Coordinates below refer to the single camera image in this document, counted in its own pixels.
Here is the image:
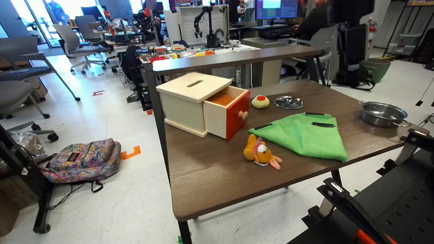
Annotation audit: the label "black clamp orange handle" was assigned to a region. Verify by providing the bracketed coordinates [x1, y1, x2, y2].
[377, 127, 434, 176]
[316, 176, 399, 244]

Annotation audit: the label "long brown table black legs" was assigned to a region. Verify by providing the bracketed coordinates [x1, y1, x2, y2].
[142, 43, 328, 177]

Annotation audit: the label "red fire extinguisher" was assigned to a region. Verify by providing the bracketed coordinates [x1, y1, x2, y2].
[366, 17, 378, 47]

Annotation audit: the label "grey office chair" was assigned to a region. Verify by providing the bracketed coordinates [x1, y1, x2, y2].
[0, 36, 81, 143]
[53, 23, 119, 75]

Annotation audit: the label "green bin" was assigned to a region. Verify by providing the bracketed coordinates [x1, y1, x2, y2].
[363, 56, 393, 85]

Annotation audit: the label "black perforated mounting platform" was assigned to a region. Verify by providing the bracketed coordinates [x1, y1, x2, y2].
[289, 147, 434, 244]

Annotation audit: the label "cream wooden box orange drawer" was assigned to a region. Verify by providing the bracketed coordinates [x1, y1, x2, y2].
[154, 70, 251, 140]

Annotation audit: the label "orange plush bunny toy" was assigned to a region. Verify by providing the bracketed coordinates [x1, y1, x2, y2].
[243, 132, 283, 170]

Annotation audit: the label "green cloth towel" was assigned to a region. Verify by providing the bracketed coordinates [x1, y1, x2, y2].
[247, 111, 350, 162]

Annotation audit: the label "black metal stand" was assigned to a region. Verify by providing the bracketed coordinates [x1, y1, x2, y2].
[0, 123, 58, 234]

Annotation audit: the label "steel pot with handles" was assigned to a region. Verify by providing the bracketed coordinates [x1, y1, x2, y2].
[359, 100, 411, 128]

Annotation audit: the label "computer monitor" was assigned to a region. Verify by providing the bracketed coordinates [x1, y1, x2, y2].
[255, 0, 300, 21]

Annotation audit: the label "white panel board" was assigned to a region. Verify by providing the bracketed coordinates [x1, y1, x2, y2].
[178, 4, 230, 46]

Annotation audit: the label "small silver metal plate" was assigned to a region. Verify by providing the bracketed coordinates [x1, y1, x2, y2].
[274, 93, 305, 111]

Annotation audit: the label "yellow red round plush toy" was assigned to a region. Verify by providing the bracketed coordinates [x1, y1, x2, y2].
[251, 93, 271, 111]

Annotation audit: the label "colourful patterned backpack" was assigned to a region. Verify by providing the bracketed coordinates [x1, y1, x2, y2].
[39, 136, 123, 193]

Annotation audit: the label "seated person in black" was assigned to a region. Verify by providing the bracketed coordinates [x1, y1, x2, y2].
[293, 0, 336, 42]

